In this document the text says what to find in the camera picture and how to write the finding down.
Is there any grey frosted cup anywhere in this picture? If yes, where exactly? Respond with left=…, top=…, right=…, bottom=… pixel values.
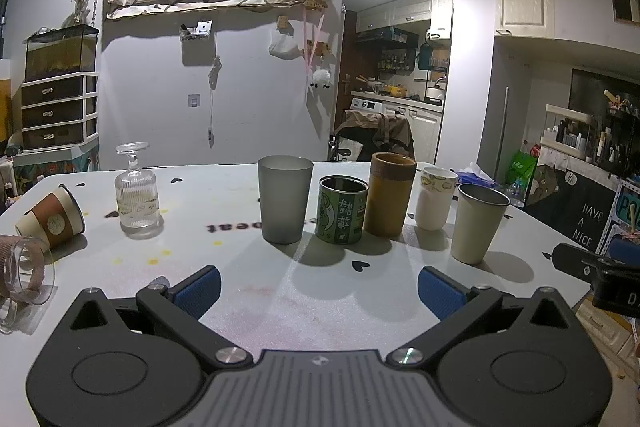
left=257, top=155, right=314, bottom=245

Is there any white cup with green print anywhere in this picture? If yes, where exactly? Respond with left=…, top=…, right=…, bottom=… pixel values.
left=414, top=166, right=459, bottom=231

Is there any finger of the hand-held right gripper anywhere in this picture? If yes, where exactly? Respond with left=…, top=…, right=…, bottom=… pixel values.
left=552, top=242, right=602, bottom=277
left=609, top=229, right=640, bottom=260

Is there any white drawer unit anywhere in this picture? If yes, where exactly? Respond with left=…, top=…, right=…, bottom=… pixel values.
left=20, top=72, right=100, bottom=151

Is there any glass fish tank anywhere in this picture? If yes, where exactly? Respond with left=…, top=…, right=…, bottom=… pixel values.
left=24, top=24, right=100, bottom=83

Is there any green shopping bag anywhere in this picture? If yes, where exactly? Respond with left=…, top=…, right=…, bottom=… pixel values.
left=507, top=150, right=539, bottom=192

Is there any chair draped with clothes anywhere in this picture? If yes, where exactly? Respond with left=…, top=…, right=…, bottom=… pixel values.
left=330, top=108, right=416, bottom=162

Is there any green printed tin can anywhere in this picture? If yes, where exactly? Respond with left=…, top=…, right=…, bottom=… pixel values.
left=314, top=175, right=370, bottom=246

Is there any brown bamboo cup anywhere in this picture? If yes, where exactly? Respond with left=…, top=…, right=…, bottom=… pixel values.
left=363, top=152, right=417, bottom=238

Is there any white cabinet door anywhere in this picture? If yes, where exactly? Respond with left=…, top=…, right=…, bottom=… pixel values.
left=495, top=0, right=556, bottom=38

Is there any brown sleeved paper cup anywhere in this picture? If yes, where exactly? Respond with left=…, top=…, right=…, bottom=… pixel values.
left=14, top=184, right=86, bottom=249

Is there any tissue pack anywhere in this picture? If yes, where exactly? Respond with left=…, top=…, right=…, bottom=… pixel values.
left=456, top=162, right=497, bottom=188

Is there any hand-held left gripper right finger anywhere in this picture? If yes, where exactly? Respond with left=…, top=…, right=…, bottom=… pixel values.
left=384, top=265, right=577, bottom=371

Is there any clear ribbed stemmed glass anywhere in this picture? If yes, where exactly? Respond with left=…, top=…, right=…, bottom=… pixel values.
left=114, top=142, right=164, bottom=239

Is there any clear ribbed plastic cup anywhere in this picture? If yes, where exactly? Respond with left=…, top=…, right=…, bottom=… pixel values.
left=0, top=234, right=58, bottom=306

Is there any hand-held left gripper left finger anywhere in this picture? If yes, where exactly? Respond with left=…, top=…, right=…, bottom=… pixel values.
left=65, top=265, right=254, bottom=373

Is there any beige metal cup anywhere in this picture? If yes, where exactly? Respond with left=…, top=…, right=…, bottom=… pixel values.
left=450, top=183, right=511, bottom=266

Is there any white washing machine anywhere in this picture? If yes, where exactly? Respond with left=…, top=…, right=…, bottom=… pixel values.
left=350, top=97, right=385, bottom=114

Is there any clear water bottle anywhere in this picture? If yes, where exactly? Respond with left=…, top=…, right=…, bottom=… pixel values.
left=505, top=181, right=526, bottom=208

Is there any white storage basket with bottles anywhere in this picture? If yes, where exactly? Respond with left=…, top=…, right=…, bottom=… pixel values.
left=540, top=104, right=601, bottom=162

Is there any black lettered board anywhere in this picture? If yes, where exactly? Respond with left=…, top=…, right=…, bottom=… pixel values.
left=523, top=167, right=622, bottom=253

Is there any white hanging bag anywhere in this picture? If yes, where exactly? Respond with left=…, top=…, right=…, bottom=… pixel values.
left=268, top=27, right=302, bottom=60

